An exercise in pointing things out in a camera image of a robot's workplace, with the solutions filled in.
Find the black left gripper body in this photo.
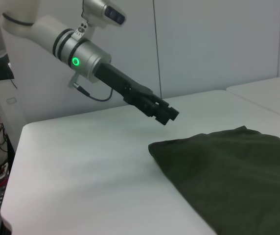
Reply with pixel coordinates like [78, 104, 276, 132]
[94, 63, 165, 116]

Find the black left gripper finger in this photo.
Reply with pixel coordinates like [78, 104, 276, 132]
[151, 108, 173, 126]
[154, 97, 181, 118]

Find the dark green t-shirt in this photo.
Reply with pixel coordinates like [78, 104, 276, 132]
[148, 125, 280, 235]

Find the white robot torso column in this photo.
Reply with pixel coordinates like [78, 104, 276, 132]
[0, 79, 27, 160]

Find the silver cable connector plug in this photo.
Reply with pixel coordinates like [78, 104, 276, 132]
[68, 72, 90, 95]

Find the black floor cable bundle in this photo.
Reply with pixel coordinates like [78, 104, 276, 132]
[0, 109, 11, 154]

